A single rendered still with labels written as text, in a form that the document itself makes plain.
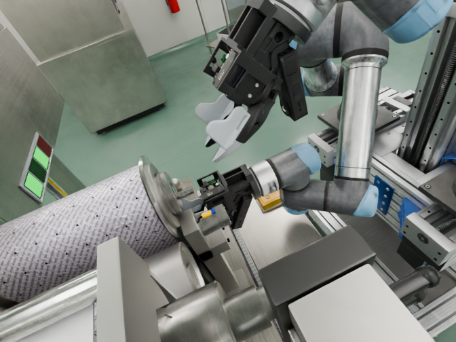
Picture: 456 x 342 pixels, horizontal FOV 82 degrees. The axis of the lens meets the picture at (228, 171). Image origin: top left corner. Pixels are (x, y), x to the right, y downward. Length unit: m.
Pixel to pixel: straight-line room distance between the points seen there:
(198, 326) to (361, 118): 0.55
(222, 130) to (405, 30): 0.26
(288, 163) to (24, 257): 0.47
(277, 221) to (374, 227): 0.90
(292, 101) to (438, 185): 0.70
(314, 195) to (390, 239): 0.97
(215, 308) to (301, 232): 0.57
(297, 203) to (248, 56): 0.42
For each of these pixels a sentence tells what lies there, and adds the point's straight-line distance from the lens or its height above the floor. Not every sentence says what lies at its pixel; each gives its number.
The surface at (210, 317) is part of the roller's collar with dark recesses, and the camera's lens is 0.21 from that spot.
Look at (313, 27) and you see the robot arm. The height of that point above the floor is 1.43.
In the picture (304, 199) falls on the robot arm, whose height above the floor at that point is 1.03.
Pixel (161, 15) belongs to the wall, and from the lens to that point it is 4.95.
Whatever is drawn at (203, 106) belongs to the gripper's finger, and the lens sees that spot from 0.41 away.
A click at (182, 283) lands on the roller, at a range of 0.38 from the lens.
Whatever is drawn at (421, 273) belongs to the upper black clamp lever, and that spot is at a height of 1.37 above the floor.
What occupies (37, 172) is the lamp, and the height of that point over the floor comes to 1.19.
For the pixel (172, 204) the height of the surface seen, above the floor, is 1.26.
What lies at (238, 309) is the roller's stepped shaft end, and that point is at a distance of 0.22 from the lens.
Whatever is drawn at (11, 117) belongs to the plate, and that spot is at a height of 1.30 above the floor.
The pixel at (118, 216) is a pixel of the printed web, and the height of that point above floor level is 1.29.
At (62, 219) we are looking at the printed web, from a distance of 0.44.
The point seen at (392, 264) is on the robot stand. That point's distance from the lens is 1.53.
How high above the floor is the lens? 1.56
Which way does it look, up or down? 44 degrees down
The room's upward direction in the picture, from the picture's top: 20 degrees counter-clockwise
